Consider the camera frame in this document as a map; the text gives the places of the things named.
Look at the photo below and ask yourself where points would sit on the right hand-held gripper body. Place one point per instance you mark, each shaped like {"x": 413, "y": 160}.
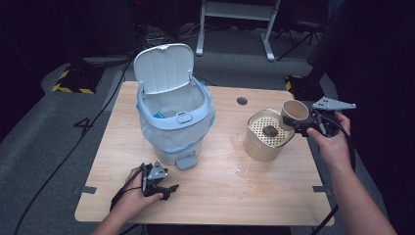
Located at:
{"x": 329, "y": 105}

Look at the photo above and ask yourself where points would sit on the dark tea leaf clump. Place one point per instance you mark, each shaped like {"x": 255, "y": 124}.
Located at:
{"x": 270, "y": 131}

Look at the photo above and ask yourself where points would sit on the white metal table frame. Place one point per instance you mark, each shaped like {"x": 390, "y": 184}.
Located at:
{"x": 238, "y": 9}

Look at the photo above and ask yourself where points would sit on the small blue scrap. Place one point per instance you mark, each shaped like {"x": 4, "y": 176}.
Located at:
{"x": 158, "y": 115}

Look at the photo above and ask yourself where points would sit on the brown paper cup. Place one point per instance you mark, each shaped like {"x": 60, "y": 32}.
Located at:
{"x": 295, "y": 110}

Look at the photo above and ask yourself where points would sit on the person's left hand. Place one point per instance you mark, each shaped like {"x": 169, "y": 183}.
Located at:
{"x": 133, "y": 200}

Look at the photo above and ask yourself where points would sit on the white pedal trash can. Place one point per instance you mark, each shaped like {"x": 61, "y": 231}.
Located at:
{"x": 163, "y": 68}

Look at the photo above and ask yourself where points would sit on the yellow black striped stand base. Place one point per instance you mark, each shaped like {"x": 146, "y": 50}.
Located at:
{"x": 73, "y": 81}
{"x": 301, "y": 86}

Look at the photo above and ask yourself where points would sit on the beige container with strainer top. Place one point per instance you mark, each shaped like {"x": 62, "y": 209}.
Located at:
{"x": 261, "y": 148}

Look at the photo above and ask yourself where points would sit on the black tripod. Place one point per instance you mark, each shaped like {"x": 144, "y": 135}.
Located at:
{"x": 305, "y": 31}

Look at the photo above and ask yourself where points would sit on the translucent plastic bin liner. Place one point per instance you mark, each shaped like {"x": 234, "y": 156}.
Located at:
{"x": 176, "y": 137}

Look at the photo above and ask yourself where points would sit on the dark round table grommet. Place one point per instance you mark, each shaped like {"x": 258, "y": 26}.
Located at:
{"x": 242, "y": 101}

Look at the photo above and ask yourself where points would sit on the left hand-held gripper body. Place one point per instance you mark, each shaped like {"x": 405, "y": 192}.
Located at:
{"x": 155, "y": 173}

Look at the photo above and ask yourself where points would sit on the grey tape strip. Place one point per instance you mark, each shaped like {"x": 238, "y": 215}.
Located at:
{"x": 319, "y": 189}

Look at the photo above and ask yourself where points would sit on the person's right hand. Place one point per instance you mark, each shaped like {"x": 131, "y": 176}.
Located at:
{"x": 332, "y": 150}

